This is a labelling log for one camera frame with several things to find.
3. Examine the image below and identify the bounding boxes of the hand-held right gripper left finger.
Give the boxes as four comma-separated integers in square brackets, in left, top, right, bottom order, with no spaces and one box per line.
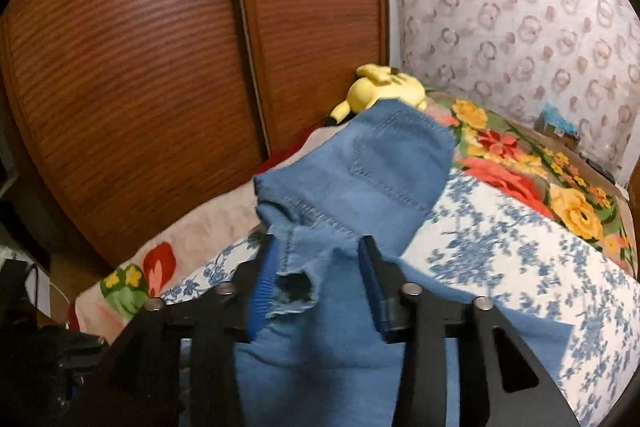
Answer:
[75,234,276,427]

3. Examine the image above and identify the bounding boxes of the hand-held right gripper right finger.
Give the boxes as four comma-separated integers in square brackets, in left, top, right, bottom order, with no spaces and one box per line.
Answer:
[359,235,581,427]

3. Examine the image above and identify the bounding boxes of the blue denim pants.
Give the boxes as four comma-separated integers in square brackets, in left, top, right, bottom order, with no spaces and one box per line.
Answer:
[232,99,576,427]

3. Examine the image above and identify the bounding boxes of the blue and white floral sheet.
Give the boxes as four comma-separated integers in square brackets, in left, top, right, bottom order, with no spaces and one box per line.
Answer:
[160,167,640,427]

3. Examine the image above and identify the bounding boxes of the yellow plush toy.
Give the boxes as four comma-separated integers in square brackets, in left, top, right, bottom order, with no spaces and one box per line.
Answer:
[327,63,428,126]

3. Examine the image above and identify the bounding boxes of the floral blanket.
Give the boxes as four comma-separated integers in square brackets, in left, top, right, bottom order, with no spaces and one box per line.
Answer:
[67,92,638,343]

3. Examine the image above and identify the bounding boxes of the cardboard box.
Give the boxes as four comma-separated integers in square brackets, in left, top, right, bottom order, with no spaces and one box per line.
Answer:
[535,117,582,151]

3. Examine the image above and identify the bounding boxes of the light blue cloth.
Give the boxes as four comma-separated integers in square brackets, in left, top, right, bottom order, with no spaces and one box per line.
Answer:
[542,103,581,128]

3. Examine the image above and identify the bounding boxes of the brown louvred wardrobe door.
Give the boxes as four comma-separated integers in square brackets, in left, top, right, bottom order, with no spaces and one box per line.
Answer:
[232,0,391,158]
[0,0,266,268]

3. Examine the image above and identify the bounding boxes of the ring patterned curtain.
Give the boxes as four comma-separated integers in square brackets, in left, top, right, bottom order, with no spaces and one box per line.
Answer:
[392,0,640,180]

